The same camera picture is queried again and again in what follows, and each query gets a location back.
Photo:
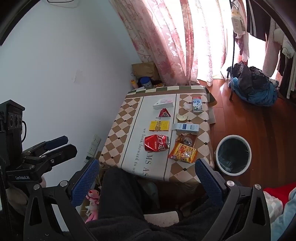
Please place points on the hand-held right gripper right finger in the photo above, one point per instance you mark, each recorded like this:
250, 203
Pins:
208, 183

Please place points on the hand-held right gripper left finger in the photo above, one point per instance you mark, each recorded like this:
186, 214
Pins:
85, 183

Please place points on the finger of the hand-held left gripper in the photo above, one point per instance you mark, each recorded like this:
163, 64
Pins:
56, 141
66, 153

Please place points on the white trash bin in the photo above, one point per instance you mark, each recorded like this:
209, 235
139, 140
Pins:
232, 172

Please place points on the yellow snack packet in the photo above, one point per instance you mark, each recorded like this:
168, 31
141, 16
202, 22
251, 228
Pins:
183, 153

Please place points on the brown snack packet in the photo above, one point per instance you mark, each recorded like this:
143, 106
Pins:
185, 139

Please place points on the round fruit peel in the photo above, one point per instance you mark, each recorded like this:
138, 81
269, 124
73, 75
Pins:
181, 117

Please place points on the red plastic packet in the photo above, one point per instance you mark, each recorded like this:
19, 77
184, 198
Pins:
164, 113

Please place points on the person's left forearm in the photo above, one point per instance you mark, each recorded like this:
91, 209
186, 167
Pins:
15, 198

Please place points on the person's left hand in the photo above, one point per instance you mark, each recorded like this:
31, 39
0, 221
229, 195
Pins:
43, 182

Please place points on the pink plush toy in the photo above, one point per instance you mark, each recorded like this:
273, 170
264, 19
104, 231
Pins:
92, 201

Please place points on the white power strip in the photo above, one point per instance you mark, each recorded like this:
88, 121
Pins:
93, 146

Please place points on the white cloth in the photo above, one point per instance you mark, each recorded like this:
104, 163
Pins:
161, 217

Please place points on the blue and white box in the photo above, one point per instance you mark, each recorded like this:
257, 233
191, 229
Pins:
185, 128

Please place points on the red soda can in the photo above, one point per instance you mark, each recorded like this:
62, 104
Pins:
155, 143

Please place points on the pale checkered blanket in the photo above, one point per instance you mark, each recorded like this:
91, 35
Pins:
274, 206

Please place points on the red cloth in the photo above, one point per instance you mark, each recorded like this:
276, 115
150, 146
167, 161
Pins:
279, 190

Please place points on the brown white checkered tablecloth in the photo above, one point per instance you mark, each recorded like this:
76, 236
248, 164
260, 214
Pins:
129, 115

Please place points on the yellow box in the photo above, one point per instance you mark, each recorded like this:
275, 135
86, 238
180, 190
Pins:
158, 126

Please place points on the blue white milk carton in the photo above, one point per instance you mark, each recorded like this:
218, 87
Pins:
197, 104

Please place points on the clear plastic lid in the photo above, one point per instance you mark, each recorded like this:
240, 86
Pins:
186, 106

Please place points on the light blue cloth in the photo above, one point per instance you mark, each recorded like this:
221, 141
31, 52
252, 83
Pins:
285, 222

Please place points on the white and pink box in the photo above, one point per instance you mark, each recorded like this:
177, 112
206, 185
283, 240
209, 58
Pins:
161, 103

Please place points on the white bottle orange cap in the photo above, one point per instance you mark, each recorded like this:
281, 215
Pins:
134, 85

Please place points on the pile of blue dark clothes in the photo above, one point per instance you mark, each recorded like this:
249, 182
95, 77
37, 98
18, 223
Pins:
259, 98

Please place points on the blue lidded jar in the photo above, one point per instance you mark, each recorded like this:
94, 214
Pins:
145, 83

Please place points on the brown paper bag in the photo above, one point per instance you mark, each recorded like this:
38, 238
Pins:
144, 69

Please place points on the dark grey clothes pile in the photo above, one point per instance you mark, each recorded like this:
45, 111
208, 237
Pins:
247, 75

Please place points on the black metal clothes rack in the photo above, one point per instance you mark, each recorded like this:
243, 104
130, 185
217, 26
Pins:
232, 69

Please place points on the white air conditioner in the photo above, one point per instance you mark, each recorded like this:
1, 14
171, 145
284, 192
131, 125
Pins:
62, 4

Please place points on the pink hanging towel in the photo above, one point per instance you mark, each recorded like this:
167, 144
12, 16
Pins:
270, 53

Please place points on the pink floral curtain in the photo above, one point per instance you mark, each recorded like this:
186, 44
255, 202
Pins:
161, 34

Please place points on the hanging patterned cloth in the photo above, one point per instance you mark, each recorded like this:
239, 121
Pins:
238, 20

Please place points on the dark hanging garment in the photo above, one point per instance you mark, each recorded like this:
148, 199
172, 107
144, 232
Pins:
256, 18

